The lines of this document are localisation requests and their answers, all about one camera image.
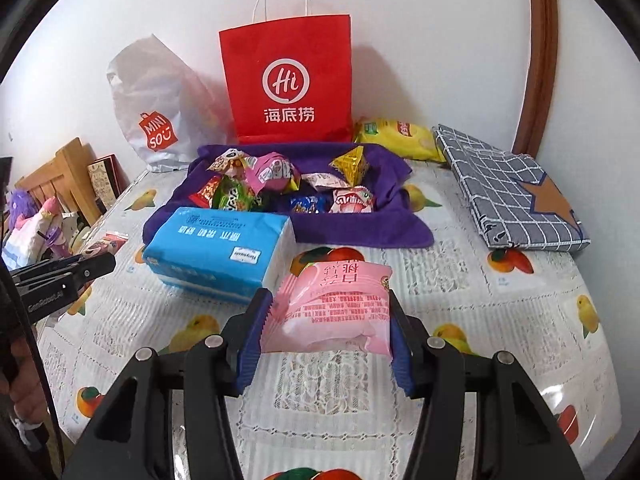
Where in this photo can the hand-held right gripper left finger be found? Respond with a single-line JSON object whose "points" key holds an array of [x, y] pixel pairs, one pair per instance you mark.
{"points": [[252, 345]]}

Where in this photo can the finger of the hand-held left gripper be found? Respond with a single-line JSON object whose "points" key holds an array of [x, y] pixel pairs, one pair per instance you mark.
{"points": [[90, 272], [45, 270]]}

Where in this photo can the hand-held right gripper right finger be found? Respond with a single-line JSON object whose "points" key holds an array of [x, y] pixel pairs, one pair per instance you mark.
{"points": [[404, 360]]}

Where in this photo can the large pink snack packet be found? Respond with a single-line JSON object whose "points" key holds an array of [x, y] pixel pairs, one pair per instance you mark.
{"points": [[330, 305]]}

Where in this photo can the blue tissue pack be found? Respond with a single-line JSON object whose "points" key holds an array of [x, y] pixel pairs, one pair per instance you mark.
{"points": [[215, 250]]}

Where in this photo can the purple towel covered tray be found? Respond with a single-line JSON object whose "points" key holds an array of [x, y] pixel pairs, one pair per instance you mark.
{"points": [[380, 230]]}

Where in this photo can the red orange snack packet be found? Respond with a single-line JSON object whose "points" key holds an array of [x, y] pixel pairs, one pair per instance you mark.
{"points": [[205, 192]]}

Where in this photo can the green snack packet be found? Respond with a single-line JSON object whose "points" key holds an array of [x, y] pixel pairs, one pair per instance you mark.
{"points": [[232, 195]]}

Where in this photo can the blue snack packet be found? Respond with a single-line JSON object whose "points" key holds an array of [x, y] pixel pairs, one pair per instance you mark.
{"points": [[307, 204]]}

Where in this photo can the pink white strawberry snack packet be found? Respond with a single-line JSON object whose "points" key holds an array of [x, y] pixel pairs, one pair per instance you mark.
{"points": [[352, 200]]}

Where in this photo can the round pink snack packet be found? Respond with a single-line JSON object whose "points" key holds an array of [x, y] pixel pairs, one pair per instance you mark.
{"points": [[272, 172]]}

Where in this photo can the red white panda snack packet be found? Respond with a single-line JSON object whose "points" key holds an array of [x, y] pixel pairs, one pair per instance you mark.
{"points": [[227, 162]]}

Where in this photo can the white red strip snack packet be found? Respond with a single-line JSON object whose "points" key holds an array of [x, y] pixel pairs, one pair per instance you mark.
{"points": [[320, 181]]}

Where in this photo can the yellow snack packet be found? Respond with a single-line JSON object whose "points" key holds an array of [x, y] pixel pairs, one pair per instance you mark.
{"points": [[350, 165]]}

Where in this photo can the person's left hand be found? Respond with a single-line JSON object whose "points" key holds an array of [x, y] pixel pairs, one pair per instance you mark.
{"points": [[30, 380]]}

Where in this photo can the pink dark snack packet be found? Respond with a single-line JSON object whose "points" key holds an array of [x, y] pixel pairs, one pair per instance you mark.
{"points": [[107, 242]]}

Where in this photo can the pink white plush toy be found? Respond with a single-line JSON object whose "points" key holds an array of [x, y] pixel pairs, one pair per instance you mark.
{"points": [[35, 232]]}

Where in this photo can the purple plush toy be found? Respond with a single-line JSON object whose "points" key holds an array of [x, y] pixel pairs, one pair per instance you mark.
{"points": [[22, 205]]}

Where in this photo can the patterned book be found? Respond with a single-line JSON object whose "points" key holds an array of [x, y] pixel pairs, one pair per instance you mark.
{"points": [[102, 180]]}

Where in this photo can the fruit print tablecloth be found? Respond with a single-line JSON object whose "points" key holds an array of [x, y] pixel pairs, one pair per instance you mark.
{"points": [[500, 310]]}

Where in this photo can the white plastic bag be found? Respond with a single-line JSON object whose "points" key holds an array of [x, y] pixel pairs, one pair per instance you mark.
{"points": [[150, 90]]}

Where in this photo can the folded checkered cloth with star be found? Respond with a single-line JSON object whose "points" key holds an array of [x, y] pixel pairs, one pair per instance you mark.
{"points": [[500, 185]]}

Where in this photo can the yellow chips bag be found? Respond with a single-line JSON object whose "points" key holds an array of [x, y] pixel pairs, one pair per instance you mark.
{"points": [[395, 140]]}

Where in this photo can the red paper bag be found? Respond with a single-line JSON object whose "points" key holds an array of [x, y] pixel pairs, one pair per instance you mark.
{"points": [[240, 60]]}

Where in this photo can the brown wooden door frame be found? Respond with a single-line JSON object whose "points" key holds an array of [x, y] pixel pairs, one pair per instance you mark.
{"points": [[540, 60]]}

